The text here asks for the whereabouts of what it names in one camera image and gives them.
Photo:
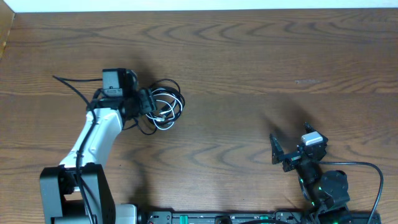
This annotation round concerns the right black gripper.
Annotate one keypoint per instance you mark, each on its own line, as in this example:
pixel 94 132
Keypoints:
pixel 278 156

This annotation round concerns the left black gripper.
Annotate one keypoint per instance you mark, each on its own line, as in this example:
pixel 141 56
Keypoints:
pixel 145 96

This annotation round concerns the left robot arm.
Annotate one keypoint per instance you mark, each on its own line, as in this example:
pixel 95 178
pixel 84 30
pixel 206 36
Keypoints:
pixel 76 191

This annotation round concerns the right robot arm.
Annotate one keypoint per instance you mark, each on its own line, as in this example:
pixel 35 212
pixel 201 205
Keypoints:
pixel 327 191

